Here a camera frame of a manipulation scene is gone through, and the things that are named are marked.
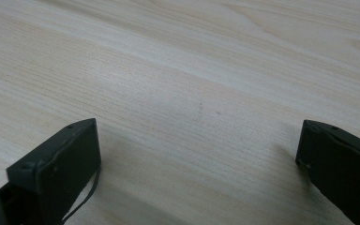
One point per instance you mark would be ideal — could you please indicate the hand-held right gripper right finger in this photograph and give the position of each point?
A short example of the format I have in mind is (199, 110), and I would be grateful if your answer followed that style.
(340, 162)

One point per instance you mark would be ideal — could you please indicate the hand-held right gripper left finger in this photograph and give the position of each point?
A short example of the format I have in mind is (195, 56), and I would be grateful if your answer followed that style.
(59, 165)

